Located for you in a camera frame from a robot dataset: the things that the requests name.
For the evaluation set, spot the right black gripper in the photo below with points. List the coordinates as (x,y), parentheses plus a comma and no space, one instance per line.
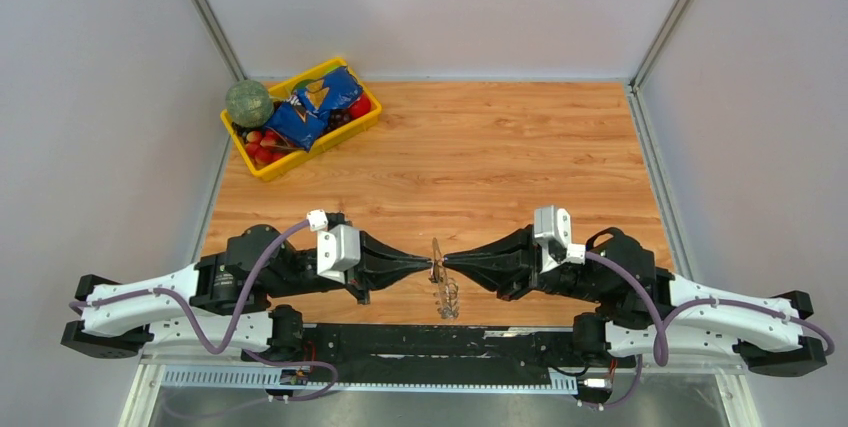
(510,266)

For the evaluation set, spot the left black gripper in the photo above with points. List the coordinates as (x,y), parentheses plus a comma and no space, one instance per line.
(381,265)

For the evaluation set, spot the silver keyring plate with rings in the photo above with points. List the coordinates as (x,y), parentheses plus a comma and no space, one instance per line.
(446,288)

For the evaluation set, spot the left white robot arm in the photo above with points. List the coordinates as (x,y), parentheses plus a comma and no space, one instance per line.
(223,301)

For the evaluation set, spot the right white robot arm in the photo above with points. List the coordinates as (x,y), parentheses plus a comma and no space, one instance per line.
(645,310)

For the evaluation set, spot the yellow plastic bin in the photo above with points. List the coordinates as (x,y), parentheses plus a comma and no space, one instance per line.
(296,156)

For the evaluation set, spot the dark grapes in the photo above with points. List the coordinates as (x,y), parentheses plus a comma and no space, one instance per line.
(338,119)

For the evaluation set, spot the red tomato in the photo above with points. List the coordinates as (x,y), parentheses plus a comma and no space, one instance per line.
(360,107)

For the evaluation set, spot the blue snack bag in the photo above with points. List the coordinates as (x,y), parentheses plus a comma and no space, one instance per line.
(302,117)

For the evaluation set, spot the green melon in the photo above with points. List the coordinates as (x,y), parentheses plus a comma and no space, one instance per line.
(249,103)

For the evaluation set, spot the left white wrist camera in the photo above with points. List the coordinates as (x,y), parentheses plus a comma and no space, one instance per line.
(338,247)

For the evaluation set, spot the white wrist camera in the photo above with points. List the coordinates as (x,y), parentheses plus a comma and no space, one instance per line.
(338,247)
(552,233)

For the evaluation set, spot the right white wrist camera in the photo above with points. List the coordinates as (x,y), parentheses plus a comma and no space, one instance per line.
(552,233)

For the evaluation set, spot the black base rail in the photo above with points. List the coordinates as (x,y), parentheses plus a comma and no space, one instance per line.
(436,354)

